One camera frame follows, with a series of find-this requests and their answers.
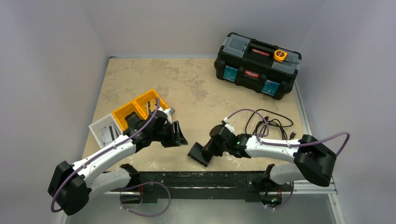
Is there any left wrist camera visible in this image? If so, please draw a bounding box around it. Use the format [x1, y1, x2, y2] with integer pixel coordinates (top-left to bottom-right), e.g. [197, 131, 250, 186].
[163, 107, 175, 122]

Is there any white plastic bin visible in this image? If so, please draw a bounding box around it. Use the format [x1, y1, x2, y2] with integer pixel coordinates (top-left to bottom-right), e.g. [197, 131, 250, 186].
[88, 113, 122, 149]

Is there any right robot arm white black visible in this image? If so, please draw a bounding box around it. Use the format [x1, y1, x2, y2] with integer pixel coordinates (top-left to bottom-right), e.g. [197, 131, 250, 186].
[188, 123, 337, 190]

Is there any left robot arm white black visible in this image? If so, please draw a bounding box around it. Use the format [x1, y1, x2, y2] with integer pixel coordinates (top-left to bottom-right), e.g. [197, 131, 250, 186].
[48, 108, 188, 216]

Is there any black usb cable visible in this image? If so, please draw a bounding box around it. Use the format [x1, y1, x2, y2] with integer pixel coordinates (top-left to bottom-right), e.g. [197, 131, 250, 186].
[245, 109, 297, 140]

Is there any yellow plastic bin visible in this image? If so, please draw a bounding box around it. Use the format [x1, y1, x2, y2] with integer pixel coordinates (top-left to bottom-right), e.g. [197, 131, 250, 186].
[112, 89, 169, 131]

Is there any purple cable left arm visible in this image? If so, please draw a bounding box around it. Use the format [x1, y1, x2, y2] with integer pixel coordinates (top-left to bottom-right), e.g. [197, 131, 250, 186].
[50, 98, 161, 213]

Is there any orange tape measure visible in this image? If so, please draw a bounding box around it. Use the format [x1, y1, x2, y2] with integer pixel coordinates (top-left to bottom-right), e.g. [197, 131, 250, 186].
[273, 49, 288, 62]

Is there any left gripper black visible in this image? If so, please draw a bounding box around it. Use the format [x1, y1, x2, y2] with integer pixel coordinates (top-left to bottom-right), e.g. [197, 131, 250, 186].
[152, 120, 187, 147]

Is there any black plastic toolbox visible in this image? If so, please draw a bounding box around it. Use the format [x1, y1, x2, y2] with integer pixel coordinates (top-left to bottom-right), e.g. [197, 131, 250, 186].
[214, 32, 302, 100]

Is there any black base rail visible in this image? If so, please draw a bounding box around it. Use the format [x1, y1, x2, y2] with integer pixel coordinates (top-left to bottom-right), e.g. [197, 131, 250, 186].
[126, 171, 292, 205]

